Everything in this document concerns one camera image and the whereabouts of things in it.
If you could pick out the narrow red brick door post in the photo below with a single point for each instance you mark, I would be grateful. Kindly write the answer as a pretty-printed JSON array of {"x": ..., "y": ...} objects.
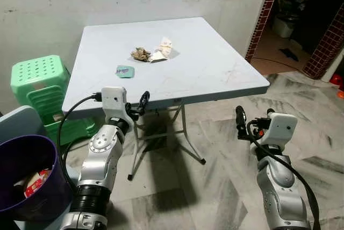
[{"x": 266, "y": 9}]

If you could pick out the dark object on floor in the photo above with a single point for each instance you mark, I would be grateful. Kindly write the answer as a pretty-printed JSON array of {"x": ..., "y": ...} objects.
[{"x": 289, "y": 54}]

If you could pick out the white wrapper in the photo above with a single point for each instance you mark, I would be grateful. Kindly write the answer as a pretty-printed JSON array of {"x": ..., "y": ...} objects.
[{"x": 165, "y": 47}]

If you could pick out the red and white packet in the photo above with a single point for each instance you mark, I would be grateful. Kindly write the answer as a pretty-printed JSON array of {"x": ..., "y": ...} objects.
[{"x": 37, "y": 181}]

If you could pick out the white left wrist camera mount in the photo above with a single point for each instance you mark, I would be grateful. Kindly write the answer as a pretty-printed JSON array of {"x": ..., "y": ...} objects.
[{"x": 113, "y": 100}]

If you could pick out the green plastic stool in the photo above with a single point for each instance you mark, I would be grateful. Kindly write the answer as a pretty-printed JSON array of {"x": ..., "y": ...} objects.
[{"x": 40, "y": 74}]

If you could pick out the white bucket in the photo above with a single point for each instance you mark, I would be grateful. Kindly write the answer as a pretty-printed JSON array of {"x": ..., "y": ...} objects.
[{"x": 283, "y": 27}]

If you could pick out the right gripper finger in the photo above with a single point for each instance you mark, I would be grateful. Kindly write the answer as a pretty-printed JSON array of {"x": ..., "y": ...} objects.
[
  {"x": 271, "y": 113},
  {"x": 242, "y": 118}
]

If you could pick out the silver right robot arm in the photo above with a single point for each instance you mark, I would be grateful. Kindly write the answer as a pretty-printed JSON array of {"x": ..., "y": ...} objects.
[{"x": 279, "y": 187}]

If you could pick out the wide red brick pillar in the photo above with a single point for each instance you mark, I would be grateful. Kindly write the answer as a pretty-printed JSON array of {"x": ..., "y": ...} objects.
[{"x": 328, "y": 47}]

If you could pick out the red ball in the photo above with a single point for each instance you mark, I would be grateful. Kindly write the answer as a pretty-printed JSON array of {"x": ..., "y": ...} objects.
[{"x": 336, "y": 79}]

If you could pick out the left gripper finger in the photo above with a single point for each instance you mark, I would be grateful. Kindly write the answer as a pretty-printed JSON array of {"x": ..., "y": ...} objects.
[
  {"x": 148, "y": 101},
  {"x": 142, "y": 99}
]

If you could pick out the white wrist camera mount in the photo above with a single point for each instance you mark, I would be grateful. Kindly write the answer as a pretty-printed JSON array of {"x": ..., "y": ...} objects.
[
  {"x": 113, "y": 100},
  {"x": 282, "y": 128}
]

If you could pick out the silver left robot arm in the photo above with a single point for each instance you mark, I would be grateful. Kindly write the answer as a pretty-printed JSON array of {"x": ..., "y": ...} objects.
[{"x": 102, "y": 155}]

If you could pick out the small green packet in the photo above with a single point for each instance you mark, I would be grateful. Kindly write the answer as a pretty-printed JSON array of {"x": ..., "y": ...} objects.
[{"x": 125, "y": 71}]

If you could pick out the light blue folding table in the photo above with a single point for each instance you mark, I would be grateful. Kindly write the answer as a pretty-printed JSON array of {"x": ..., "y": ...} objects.
[{"x": 204, "y": 63}]

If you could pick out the purple rubbish bin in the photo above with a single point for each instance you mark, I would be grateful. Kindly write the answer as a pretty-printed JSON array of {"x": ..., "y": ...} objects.
[{"x": 16, "y": 157}]

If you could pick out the blue-grey plastic chair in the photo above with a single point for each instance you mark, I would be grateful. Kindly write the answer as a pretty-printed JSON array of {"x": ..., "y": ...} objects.
[{"x": 21, "y": 120}]

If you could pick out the orange ball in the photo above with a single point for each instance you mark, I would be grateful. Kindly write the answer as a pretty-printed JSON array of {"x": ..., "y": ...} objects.
[{"x": 341, "y": 94}]

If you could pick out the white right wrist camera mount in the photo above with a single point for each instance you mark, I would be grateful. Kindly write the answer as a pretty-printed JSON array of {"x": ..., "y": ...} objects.
[{"x": 282, "y": 128}]

